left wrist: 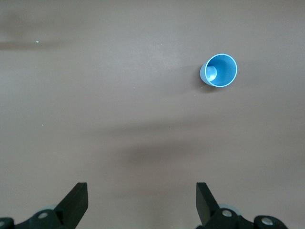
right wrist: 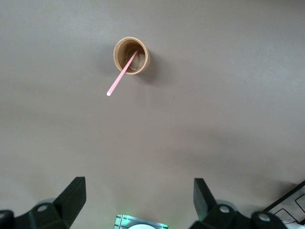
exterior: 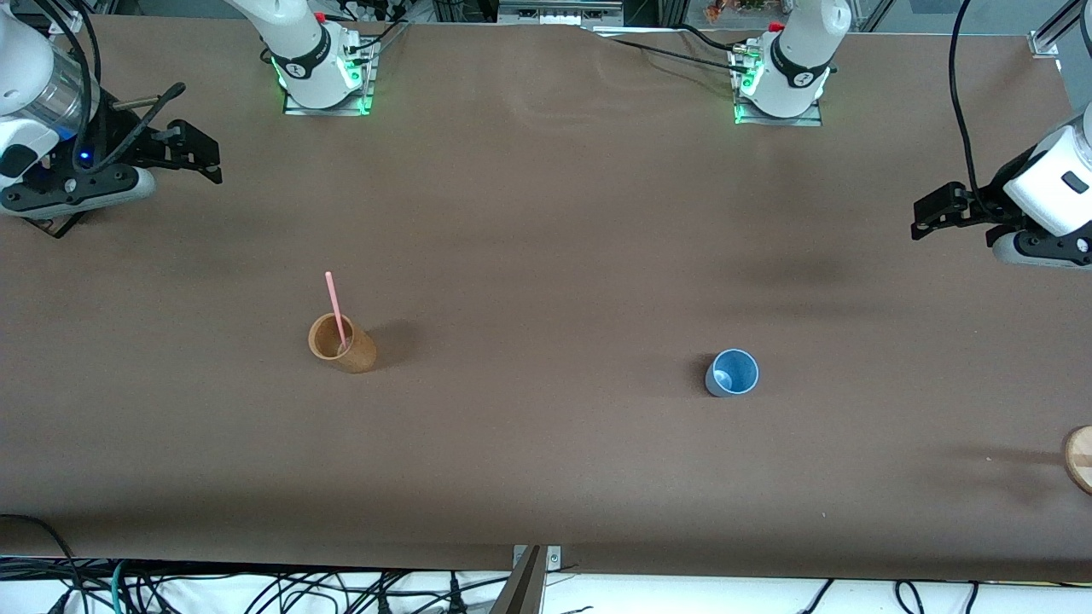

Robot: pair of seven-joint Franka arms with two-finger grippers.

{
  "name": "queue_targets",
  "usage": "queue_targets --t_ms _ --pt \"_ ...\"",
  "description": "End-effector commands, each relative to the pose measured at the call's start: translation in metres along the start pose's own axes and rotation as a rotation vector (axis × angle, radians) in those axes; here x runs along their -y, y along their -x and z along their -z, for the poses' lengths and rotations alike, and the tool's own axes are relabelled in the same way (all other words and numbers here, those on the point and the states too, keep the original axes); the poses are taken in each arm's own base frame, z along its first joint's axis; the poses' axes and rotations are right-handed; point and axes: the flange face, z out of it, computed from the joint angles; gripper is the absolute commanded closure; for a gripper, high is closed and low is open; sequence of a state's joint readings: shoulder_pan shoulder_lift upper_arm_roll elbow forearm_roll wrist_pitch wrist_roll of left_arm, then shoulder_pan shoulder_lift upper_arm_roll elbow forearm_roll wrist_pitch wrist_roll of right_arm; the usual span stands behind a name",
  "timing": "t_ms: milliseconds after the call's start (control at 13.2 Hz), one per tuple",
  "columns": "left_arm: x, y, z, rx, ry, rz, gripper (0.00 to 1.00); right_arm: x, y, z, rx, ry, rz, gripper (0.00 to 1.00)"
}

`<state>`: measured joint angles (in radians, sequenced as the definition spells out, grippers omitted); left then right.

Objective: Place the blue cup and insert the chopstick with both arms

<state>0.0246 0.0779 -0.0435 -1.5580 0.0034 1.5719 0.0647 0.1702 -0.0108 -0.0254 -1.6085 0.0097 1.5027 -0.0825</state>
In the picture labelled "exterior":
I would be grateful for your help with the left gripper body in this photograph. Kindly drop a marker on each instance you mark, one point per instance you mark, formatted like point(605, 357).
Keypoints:
point(975, 207)

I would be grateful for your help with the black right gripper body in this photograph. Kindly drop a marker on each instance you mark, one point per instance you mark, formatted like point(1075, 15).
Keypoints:
point(122, 139)

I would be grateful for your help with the pink chopstick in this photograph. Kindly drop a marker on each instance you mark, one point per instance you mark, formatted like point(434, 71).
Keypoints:
point(336, 311)

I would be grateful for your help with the blue cup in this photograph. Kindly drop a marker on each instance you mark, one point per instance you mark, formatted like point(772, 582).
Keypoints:
point(734, 373)

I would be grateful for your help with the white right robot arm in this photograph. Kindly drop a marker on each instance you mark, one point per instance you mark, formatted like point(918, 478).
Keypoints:
point(299, 34)

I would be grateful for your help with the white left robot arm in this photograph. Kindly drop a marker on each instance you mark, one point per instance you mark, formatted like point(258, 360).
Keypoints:
point(802, 43)

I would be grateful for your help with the brown wooden cup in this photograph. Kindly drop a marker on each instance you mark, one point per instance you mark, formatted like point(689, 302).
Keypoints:
point(354, 354)

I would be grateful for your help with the round wooden disc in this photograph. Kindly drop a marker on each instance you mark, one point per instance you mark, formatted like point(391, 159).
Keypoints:
point(1082, 459)

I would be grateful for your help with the grey power strip device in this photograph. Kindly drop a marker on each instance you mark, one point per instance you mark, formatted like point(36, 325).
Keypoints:
point(559, 10)

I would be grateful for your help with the aluminium corner bracket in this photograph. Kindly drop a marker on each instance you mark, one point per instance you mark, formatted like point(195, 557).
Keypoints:
point(70, 21)

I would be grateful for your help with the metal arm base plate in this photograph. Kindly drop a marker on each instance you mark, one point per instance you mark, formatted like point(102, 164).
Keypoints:
point(368, 81)
point(815, 119)

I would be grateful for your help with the aluminium frame profile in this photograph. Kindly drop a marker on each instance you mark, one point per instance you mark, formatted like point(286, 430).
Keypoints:
point(1058, 30)

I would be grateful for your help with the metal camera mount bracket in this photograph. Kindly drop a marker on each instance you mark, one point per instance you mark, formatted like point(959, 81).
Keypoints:
point(553, 558)

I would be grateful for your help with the dark camera mount pole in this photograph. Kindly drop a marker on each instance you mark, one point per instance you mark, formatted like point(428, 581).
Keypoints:
point(522, 588)

